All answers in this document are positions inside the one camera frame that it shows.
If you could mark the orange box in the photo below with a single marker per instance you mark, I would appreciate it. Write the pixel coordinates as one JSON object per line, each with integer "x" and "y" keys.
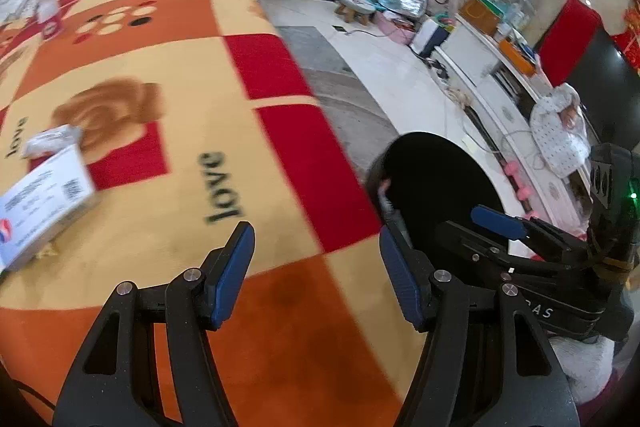
{"x": 517, "y": 56}

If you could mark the crumpled white packet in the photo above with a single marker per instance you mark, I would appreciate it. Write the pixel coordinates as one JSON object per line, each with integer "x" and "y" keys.
{"x": 52, "y": 141}

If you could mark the orange red printed blanket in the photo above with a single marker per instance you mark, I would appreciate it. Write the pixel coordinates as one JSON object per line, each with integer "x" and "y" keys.
{"x": 175, "y": 57}

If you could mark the black trash bin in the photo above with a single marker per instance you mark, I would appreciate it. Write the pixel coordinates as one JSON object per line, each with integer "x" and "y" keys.
{"x": 435, "y": 177}

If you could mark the red knot wall ornament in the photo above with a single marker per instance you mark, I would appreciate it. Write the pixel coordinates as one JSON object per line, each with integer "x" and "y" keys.
{"x": 632, "y": 17}

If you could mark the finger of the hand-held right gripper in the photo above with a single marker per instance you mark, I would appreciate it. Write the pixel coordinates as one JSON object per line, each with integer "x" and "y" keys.
{"x": 500, "y": 222}
{"x": 470, "y": 247}

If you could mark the pink dumbbell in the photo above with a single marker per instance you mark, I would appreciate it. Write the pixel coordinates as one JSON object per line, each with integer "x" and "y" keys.
{"x": 512, "y": 169}
{"x": 525, "y": 194}

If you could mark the red white packet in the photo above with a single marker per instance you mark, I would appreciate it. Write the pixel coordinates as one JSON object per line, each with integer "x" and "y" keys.
{"x": 51, "y": 22}

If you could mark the brown gift box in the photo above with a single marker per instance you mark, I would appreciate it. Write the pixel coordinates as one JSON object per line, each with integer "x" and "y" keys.
{"x": 480, "y": 14}

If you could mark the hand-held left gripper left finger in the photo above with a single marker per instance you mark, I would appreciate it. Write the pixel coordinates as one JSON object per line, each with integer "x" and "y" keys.
{"x": 230, "y": 277}

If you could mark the red cloth cover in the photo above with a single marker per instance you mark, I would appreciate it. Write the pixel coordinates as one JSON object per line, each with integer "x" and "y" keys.
{"x": 570, "y": 37}

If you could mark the pink basin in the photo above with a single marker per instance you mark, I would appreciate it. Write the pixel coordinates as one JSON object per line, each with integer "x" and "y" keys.
{"x": 395, "y": 29}

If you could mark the white cardboard box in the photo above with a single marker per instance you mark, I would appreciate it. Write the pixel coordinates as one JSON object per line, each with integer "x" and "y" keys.
{"x": 40, "y": 212}

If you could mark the white television cabinet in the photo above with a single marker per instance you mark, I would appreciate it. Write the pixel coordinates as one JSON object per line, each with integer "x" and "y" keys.
{"x": 470, "y": 52}

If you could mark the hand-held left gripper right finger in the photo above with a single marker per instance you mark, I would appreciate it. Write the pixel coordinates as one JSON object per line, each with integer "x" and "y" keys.
{"x": 400, "y": 277}

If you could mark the grey patterned rug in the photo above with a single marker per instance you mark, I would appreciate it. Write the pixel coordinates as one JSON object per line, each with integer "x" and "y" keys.
{"x": 350, "y": 107}

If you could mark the small wooden stool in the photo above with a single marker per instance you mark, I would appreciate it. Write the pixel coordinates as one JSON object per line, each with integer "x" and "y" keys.
{"x": 356, "y": 6}

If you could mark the black television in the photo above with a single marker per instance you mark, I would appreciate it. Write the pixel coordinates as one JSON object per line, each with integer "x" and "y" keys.
{"x": 610, "y": 82}

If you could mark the swaddled baby doll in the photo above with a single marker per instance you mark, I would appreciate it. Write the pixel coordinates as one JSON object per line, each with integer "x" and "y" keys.
{"x": 555, "y": 142}

